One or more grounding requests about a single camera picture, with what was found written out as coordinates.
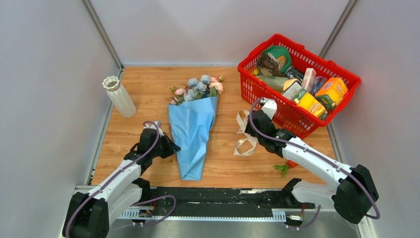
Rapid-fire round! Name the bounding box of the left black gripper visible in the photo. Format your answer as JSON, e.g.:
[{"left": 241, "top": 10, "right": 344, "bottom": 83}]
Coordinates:
[{"left": 150, "top": 132, "right": 181, "bottom": 159}]

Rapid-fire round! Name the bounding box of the cream ribbon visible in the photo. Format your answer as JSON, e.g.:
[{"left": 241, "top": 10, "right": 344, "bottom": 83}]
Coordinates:
[{"left": 233, "top": 109, "right": 258, "bottom": 157}]

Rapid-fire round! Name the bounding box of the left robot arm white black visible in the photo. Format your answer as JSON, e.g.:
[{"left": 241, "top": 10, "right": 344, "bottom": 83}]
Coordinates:
[{"left": 62, "top": 125, "right": 181, "bottom": 238}]

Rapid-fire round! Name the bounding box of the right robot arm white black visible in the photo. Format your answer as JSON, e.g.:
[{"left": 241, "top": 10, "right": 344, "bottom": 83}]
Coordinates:
[{"left": 245, "top": 110, "right": 381, "bottom": 224}]

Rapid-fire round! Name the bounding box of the white ribbed vase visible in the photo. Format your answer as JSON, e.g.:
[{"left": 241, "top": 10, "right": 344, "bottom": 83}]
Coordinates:
[{"left": 102, "top": 76, "right": 136, "bottom": 118}]

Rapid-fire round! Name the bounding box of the red shopping basket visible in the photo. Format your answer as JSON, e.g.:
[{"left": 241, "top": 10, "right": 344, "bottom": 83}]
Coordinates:
[{"left": 237, "top": 34, "right": 361, "bottom": 138}]

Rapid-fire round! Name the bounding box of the olive green bottle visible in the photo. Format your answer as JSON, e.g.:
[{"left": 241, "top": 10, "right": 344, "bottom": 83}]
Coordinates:
[{"left": 257, "top": 75, "right": 301, "bottom": 92}]

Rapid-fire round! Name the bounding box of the yellow green box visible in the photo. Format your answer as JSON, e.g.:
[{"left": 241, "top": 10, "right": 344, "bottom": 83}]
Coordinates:
[{"left": 291, "top": 89, "right": 326, "bottom": 119}]

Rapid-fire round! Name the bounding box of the toy carrot with leaves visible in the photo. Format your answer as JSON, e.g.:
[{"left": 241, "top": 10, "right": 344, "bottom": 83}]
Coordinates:
[{"left": 273, "top": 160, "right": 298, "bottom": 178}]

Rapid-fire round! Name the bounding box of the dark foil packet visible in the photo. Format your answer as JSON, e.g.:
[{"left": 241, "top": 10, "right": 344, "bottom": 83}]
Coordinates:
[{"left": 284, "top": 66, "right": 304, "bottom": 81}]

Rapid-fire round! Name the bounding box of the brown crumpled bag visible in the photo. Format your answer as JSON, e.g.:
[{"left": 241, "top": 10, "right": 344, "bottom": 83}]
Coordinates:
[{"left": 256, "top": 53, "right": 287, "bottom": 76}]

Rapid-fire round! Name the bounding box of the pink white box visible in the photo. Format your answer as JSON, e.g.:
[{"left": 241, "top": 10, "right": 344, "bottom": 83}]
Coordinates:
[{"left": 301, "top": 68, "right": 317, "bottom": 92}]

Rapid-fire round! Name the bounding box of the clear plastic bottle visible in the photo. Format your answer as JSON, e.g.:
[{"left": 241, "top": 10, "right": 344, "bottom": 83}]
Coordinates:
[{"left": 309, "top": 76, "right": 328, "bottom": 96}]

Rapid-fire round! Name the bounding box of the green snack bag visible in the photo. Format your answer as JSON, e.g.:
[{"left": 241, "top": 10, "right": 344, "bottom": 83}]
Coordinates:
[{"left": 262, "top": 46, "right": 292, "bottom": 76}]

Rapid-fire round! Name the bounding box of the orange box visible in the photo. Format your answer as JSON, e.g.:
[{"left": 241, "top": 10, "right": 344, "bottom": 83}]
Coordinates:
[{"left": 315, "top": 77, "right": 348, "bottom": 110}]

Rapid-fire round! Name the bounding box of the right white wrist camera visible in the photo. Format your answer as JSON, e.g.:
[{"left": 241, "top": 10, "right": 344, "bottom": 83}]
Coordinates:
[{"left": 260, "top": 98, "right": 277, "bottom": 120}]

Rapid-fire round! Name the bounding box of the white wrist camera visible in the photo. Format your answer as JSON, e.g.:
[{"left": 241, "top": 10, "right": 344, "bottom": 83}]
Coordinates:
[
  {"left": 150, "top": 120, "right": 164, "bottom": 136},
  {"left": 260, "top": 98, "right": 277, "bottom": 120}
]

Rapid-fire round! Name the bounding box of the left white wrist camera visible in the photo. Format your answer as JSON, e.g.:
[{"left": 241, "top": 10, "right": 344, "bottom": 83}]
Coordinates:
[{"left": 150, "top": 120, "right": 164, "bottom": 136}]

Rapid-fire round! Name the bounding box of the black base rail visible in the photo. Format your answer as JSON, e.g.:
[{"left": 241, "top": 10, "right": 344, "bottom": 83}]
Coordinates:
[{"left": 117, "top": 187, "right": 318, "bottom": 226}]

